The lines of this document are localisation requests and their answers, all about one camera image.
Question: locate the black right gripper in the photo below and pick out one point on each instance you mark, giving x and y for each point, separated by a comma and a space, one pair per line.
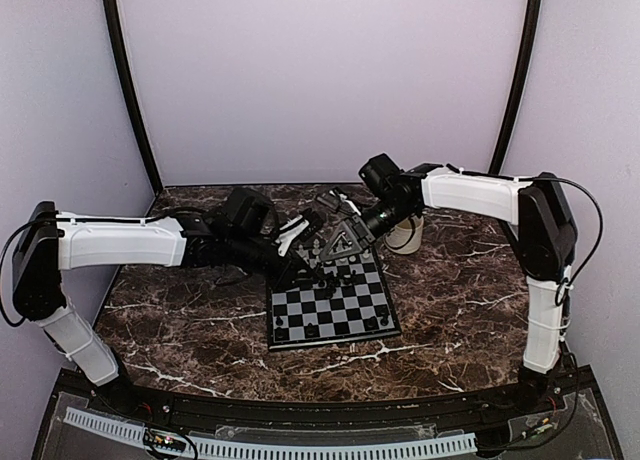
353, 229

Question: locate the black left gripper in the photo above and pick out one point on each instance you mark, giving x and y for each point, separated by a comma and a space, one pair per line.
285, 276

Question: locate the black white chessboard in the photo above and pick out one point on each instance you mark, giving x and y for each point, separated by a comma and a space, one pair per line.
340, 319

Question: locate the black chess piece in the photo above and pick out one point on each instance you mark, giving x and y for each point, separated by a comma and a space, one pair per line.
371, 323
310, 331
280, 334

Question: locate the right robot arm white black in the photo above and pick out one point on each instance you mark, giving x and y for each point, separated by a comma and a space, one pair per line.
540, 229

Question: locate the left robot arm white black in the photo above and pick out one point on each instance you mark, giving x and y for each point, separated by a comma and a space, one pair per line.
53, 241

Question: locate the pile of black chess pieces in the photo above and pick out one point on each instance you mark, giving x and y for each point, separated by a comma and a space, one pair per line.
328, 285

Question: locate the cream ceramic mug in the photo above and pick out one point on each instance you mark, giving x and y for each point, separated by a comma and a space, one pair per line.
406, 237

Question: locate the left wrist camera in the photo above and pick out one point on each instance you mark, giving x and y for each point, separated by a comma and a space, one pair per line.
250, 210

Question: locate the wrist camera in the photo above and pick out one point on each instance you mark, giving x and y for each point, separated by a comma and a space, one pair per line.
379, 176
250, 210

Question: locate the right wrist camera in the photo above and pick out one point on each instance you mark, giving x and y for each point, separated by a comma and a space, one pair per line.
379, 176

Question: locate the white slotted cable duct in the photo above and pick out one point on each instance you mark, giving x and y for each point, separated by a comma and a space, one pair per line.
246, 443

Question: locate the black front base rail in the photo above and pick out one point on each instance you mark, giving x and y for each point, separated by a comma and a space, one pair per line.
486, 411

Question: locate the left black frame post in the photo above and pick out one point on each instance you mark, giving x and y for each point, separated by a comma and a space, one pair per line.
119, 53

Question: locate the black frame post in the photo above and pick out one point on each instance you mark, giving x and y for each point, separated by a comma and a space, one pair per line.
516, 91
119, 53

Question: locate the right black frame post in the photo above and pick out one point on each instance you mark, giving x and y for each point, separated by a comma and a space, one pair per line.
516, 91

